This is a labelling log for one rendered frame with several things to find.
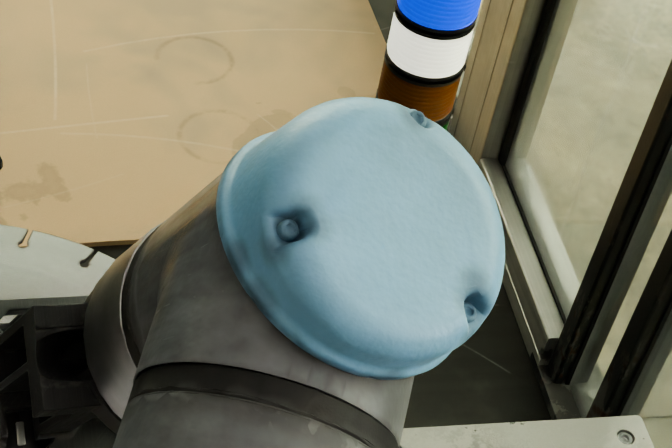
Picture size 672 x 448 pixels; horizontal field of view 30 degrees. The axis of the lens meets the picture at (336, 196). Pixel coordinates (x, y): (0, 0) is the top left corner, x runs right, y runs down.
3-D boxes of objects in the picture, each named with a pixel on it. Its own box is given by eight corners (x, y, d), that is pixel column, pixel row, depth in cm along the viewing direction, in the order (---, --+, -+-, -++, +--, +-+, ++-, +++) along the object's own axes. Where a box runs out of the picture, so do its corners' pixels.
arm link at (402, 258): (219, 315, 28) (309, 19, 32) (73, 404, 37) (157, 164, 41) (499, 435, 31) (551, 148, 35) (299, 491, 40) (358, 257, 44)
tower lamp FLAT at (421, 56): (453, 33, 72) (465, -11, 70) (473, 82, 69) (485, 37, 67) (378, 32, 71) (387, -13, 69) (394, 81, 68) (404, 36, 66)
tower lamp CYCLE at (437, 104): (442, 77, 74) (453, 36, 72) (461, 126, 71) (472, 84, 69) (369, 76, 73) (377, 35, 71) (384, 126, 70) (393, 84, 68)
